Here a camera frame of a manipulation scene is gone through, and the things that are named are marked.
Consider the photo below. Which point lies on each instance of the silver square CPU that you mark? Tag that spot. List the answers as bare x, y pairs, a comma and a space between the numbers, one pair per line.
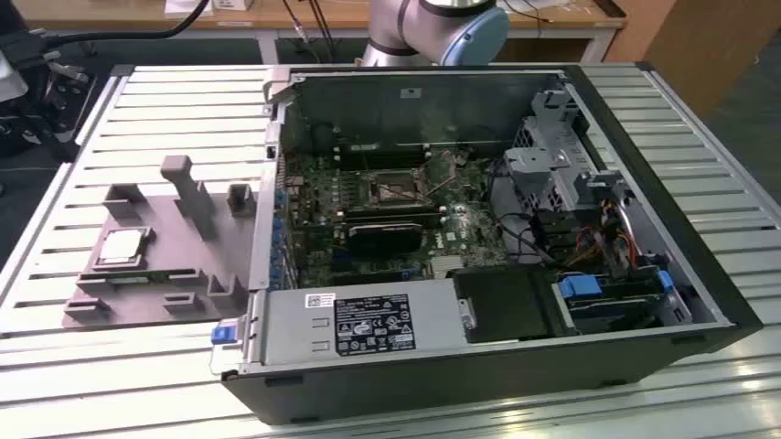
124, 247

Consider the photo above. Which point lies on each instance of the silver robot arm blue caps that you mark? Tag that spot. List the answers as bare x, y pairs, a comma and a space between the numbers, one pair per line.
421, 27

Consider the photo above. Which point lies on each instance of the CPU socket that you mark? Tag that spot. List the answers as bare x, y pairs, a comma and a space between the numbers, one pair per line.
390, 187

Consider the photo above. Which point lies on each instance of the small white box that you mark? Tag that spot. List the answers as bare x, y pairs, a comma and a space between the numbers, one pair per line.
235, 4

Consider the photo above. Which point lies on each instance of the grey parts rack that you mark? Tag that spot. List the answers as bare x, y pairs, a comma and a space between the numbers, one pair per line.
164, 256

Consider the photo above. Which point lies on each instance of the wooden desk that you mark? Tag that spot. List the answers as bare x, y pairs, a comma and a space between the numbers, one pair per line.
292, 16

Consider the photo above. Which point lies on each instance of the green RAM stick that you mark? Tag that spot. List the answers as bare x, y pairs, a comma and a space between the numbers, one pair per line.
146, 275

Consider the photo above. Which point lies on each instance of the green motherboard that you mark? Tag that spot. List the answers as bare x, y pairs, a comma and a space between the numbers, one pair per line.
317, 219

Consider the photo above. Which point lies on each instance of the blue case latch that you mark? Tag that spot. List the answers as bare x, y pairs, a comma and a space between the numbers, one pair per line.
222, 334

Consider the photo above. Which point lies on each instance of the black RAM stick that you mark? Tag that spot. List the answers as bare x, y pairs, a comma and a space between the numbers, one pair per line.
393, 220
390, 211

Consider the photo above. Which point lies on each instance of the black graphics card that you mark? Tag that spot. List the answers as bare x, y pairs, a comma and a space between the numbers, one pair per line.
385, 240

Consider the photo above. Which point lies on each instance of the silver power supply with label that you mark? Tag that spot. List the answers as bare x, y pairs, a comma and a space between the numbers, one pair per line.
292, 324

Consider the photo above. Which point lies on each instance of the thin metal locking lever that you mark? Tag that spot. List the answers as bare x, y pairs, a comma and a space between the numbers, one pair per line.
441, 185

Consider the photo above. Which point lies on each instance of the silver chipset heatsink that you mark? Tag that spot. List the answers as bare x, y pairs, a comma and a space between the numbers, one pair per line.
449, 265

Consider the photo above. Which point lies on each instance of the silver drive cage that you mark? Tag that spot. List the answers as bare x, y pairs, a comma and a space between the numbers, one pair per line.
543, 174

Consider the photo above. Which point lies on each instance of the black optical drive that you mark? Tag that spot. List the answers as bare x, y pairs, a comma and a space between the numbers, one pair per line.
506, 302

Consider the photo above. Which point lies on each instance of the black open PC case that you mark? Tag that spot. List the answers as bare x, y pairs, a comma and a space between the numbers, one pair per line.
487, 388

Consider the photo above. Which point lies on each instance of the hard disk in blue carrier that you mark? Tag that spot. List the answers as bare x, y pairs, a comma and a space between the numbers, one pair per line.
582, 288

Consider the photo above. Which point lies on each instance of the blue plastic tab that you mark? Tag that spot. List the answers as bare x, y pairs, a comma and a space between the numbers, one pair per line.
664, 281

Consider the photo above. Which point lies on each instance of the wooden cabinet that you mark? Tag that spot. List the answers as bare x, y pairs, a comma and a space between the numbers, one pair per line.
714, 50

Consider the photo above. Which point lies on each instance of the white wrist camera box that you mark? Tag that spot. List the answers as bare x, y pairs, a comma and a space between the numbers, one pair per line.
11, 75

